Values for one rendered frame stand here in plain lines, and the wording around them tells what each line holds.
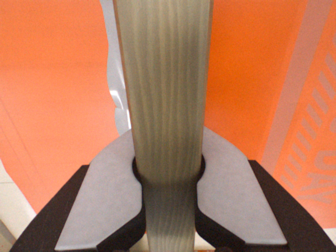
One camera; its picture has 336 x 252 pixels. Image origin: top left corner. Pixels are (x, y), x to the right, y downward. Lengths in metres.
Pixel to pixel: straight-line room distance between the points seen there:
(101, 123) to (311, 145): 0.22
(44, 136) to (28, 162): 0.04
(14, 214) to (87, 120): 0.19
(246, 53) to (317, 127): 0.11
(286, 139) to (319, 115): 0.04
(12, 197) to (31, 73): 0.17
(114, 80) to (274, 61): 0.14
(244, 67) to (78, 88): 0.15
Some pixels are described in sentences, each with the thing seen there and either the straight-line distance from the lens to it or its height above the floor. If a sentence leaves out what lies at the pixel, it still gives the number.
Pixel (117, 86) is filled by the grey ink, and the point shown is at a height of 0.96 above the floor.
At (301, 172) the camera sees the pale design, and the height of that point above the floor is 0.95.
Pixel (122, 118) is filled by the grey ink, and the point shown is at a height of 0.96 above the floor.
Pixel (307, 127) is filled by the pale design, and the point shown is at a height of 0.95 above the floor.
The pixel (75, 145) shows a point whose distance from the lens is 0.22.
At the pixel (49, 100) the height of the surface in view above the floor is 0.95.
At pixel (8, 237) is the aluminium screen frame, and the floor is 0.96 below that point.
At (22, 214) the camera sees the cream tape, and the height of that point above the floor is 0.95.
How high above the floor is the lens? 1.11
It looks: 60 degrees down
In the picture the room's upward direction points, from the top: 179 degrees clockwise
